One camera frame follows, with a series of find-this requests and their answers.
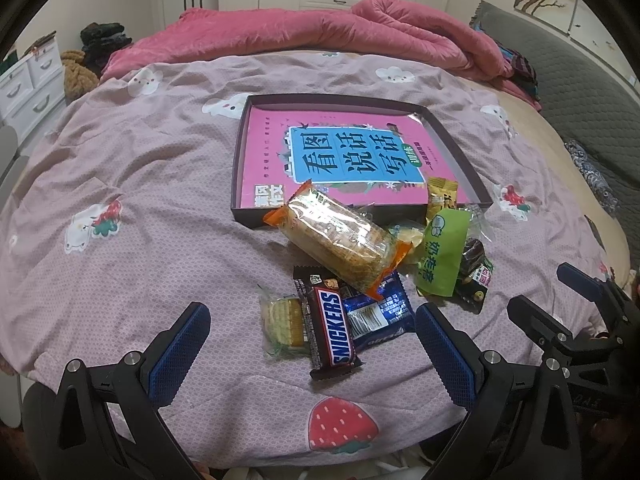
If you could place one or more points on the pink fleece blanket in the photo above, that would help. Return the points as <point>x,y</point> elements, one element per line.
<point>396,28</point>

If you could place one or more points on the orange-ended clear cake packet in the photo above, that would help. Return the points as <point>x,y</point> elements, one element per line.
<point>355,249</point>

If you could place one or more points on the dark shallow box tray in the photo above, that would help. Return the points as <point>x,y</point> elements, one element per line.
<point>381,215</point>

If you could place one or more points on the grey patterned cloth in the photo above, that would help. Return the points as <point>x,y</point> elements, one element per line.
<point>595,180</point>

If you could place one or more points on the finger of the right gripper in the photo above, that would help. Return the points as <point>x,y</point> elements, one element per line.
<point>537,324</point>
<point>605,294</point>

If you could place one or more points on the small yellow cracker packet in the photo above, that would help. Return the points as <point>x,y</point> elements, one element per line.
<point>283,326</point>

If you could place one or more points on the pink blue children's book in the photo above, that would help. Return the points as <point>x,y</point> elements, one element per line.
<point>358,158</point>

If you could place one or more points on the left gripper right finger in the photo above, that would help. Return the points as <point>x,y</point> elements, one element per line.
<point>520,422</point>

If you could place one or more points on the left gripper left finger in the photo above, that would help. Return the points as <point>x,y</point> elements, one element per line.
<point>107,420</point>

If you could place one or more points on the black green pea packet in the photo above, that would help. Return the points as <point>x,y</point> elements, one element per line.
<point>472,289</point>

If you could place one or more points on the brown Snickers bar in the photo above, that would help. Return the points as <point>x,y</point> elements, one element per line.
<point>333,352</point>

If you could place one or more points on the yellow cartoon snack packet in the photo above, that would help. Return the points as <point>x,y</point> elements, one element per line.
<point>441,194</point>

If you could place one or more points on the clear pastry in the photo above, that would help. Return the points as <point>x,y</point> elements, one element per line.
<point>411,233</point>

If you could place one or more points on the dark clothes near headboard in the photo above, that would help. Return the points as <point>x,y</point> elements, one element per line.
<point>523,82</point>

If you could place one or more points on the white drawer chest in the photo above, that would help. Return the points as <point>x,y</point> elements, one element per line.
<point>32,91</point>

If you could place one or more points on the dark folded clothes pile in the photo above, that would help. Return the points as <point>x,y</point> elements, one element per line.
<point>100,41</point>

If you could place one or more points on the green milk candy packet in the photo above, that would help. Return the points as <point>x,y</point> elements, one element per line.
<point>443,243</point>

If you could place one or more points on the blue foil snack packet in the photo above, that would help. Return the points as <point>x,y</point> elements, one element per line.
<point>373,322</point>

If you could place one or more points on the grey quilted headboard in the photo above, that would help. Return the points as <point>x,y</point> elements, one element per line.
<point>578,97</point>

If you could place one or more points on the dark brown cake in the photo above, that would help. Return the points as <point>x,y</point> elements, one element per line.
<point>473,254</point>

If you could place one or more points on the brown knitted plush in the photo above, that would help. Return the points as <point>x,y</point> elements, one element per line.
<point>78,79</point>

